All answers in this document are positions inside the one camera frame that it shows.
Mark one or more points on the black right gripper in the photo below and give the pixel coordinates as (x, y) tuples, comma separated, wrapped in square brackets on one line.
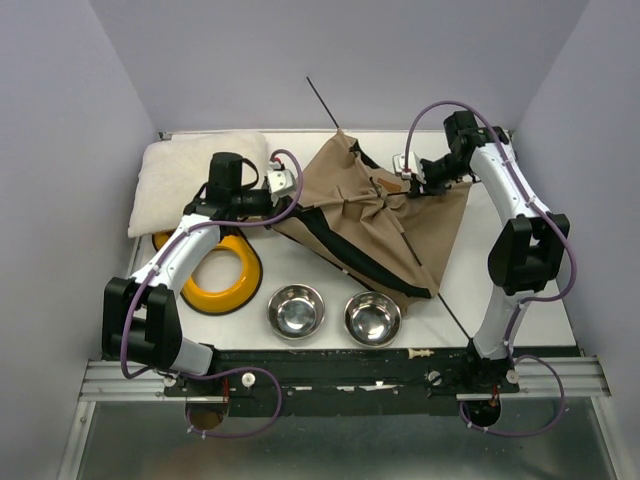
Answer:
[(431, 188)]

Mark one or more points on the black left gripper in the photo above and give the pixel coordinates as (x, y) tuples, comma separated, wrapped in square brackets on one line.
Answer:
[(269, 204)]

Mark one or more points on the black tent pole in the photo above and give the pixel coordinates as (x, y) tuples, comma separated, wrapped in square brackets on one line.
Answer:
[(336, 124)]

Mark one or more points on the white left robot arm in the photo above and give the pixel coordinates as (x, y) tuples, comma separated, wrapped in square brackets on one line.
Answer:
[(141, 320)]

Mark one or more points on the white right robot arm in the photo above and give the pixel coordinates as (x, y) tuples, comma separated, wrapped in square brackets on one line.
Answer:
[(533, 242)]

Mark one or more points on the white fluffy pet cushion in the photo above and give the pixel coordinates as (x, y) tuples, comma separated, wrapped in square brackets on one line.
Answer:
[(174, 170)]

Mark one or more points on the left steel pet bowl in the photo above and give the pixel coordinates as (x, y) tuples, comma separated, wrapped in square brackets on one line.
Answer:
[(295, 311)]

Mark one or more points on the steel pet bowl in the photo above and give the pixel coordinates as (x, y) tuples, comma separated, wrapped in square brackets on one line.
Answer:
[(295, 311), (372, 319)]

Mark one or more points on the right steel pet bowl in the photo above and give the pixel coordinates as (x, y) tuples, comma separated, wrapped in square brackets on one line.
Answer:
[(372, 319)]

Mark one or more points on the white chess piece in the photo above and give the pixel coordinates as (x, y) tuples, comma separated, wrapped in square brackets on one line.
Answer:
[(419, 353)]

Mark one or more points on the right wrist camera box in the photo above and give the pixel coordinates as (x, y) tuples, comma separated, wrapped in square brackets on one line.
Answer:
[(408, 167)]

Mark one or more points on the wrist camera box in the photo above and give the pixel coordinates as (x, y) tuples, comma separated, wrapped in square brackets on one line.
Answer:
[(281, 183), (408, 167)]

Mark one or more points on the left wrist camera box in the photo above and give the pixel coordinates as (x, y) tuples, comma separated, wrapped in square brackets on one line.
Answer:
[(281, 183)]

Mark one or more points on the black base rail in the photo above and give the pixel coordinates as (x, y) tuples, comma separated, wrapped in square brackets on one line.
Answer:
[(431, 385)]

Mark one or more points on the aluminium extrusion rail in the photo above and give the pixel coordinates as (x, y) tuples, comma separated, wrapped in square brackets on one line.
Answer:
[(582, 377)]

